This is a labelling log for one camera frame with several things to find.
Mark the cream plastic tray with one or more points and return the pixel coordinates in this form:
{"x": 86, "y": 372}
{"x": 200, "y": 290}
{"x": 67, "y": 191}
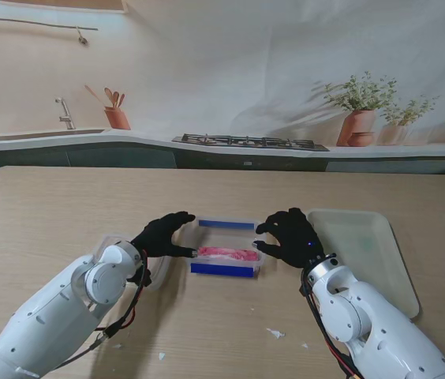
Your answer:
{"x": 356, "y": 245}

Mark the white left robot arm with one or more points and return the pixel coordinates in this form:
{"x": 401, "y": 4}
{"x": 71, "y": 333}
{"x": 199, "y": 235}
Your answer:
{"x": 49, "y": 316}

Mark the stack of raw bacon slices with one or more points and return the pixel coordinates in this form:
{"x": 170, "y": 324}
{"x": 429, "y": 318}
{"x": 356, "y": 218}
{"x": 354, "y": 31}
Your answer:
{"x": 226, "y": 252}

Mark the large white paper scrap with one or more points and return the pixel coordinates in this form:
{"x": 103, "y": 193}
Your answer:
{"x": 275, "y": 334}

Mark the clear lid with blue label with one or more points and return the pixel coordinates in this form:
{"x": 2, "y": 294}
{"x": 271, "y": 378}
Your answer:
{"x": 161, "y": 272}

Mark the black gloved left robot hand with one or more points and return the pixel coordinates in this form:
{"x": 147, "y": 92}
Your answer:
{"x": 157, "y": 237}

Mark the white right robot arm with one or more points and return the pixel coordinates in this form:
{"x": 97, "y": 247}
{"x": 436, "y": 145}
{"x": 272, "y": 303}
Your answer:
{"x": 376, "y": 323}

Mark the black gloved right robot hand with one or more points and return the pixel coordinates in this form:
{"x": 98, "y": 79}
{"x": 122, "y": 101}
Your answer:
{"x": 293, "y": 237}

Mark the clear container with blue clips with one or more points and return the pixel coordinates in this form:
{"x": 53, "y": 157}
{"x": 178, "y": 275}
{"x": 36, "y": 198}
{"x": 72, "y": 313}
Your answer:
{"x": 222, "y": 269}

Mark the kitchen print backdrop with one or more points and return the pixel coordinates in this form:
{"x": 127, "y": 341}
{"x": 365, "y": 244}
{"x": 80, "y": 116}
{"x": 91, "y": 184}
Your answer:
{"x": 222, "y": 79}

